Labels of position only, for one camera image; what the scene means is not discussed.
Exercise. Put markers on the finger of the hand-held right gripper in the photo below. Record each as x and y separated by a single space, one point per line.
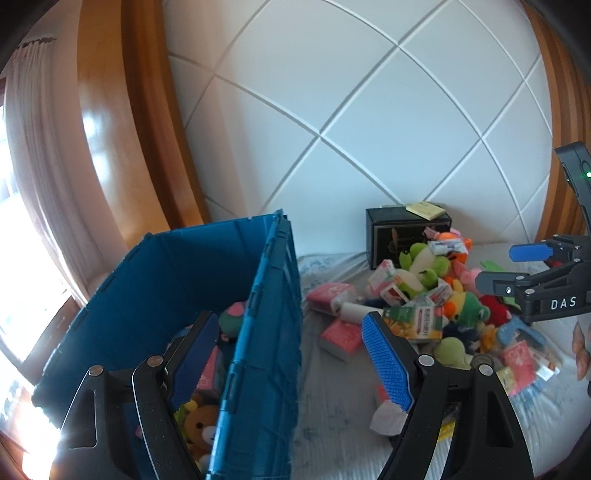
531 252
496 281

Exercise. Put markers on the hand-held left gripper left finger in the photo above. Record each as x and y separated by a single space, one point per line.
198 357

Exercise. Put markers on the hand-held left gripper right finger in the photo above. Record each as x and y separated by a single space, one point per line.
388 367

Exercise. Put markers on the black tape roll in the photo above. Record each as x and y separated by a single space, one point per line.
482 361

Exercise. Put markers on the blue plastic folding crate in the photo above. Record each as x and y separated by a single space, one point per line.
161 267

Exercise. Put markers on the person's right hand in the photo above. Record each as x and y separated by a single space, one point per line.
581 346

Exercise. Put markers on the pink pig plush red dress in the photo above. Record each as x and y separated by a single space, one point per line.
496 311

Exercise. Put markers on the green frog plush orange mouth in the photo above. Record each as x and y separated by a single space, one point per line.
471 307

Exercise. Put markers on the orange plush toy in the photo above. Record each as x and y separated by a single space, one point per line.
465 249

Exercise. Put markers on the green and pink plush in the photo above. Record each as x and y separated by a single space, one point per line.
231 318

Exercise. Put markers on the yellow green plush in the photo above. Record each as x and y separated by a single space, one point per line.
189 408

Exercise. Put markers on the clear plastic packet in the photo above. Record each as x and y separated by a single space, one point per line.
547 357

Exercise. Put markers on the small white red box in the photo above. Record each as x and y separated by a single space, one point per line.
438 293
393 294

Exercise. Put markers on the olive green round plush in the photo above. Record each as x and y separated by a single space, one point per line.
450 351

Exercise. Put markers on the white blue-edged packet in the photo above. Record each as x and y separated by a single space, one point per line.
443 244

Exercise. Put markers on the brown bear plush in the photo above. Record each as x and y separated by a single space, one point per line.
203 422

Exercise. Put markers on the white paper roll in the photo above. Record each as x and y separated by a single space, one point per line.
346 310

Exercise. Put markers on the green and white frog plush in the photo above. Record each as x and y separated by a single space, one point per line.
418 251

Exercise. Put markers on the pink and green carton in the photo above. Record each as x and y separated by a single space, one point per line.
381 277

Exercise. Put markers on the yellow sticky note pad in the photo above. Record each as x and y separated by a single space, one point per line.
425 210

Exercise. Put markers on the black box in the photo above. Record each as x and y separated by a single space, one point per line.
388 230

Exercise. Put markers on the white padded headboard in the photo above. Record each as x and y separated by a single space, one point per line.
346 92

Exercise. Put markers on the wooden headboard frame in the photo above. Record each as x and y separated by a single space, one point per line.
115 115

